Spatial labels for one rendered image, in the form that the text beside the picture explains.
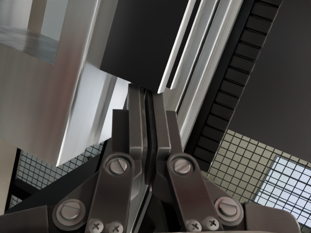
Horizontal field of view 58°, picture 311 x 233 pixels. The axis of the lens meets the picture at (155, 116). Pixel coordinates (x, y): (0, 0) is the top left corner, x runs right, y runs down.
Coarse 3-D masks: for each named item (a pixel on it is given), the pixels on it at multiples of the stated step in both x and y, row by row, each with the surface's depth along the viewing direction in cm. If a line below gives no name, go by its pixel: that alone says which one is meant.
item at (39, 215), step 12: (0, 216) 9; (12, 216) 9; (24, 216) 9; (36, 216) 9; (48, 216) 9; (0, 228) 9; (12, 228) 9; (24, 228) 9; (36, 228) 9; (48, 228) 9; (84, 228) 9
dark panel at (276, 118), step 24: (288, 0) 55; (288, 24) 55; (264, 48) 57; (288, 48) 56; (264, 72) 58; (288, 72) 57; (264, 96) 59; (288, 96) 58; (240, 120) 62; (264, 120) 60; (288, 120) 58; (288, 144) 59
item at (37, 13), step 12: (36, 0) 20; (36, 12) 21; (36, 24) 21; (0, 144) 23; (0, 156) 23; (12, 156) 25; (0, 168) 24; (12, 168) 25; (0, 180) 24; (0, 192) 25; (0, 204) 26
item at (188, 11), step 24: (120, 0) 12; (144, 0) 12; (168, 0) 11; (192, 0) 11; (120, 24) 12; (144, 24) 12; (168, 24) 11; (192, 24) 13; (120, 48) 12; (144, 48) 12; (168, 48) 12; (120, 72) 12; (144, 72) 12; (168, 72) 12
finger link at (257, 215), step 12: (252, 204) 10; (252, 216) 10; (264, 216) 10; (276, 216) 10; (288, 216) 10; (240, 228) 10; (252, 228) 10; (264, 228) 10; (276, 228) 10; (288, 228) 10
